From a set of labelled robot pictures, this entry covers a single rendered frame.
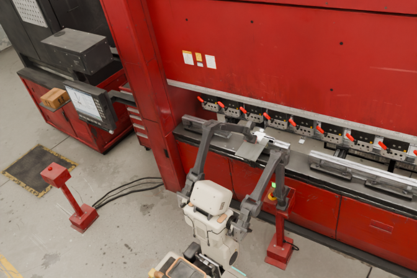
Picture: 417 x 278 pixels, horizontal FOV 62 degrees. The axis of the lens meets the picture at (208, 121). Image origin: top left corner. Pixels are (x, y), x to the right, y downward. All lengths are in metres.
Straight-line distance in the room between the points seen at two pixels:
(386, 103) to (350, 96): 0.20
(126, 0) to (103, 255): 2.38
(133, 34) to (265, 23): 1.00
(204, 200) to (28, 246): 2.53
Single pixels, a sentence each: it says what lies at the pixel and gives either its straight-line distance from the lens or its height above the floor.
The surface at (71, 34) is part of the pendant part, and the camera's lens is 2.96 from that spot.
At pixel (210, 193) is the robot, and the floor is 1.38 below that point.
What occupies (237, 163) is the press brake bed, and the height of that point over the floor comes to 0.74.
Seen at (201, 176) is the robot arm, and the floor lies 1.28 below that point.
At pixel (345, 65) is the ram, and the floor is 1.81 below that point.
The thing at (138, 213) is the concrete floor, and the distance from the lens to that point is 3.90.
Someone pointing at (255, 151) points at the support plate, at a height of 1.00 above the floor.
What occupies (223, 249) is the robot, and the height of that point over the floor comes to 0.90.
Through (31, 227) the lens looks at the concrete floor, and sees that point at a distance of 4.38.
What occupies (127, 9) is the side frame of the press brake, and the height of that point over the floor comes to 2.11.
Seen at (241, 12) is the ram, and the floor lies 2.07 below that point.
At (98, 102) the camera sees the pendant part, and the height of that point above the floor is 1.54.
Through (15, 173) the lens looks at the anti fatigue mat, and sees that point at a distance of 5.14.
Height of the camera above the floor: 2.98
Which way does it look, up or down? 39 degrees down
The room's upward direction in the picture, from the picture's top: 11 degrees counter-clockwise
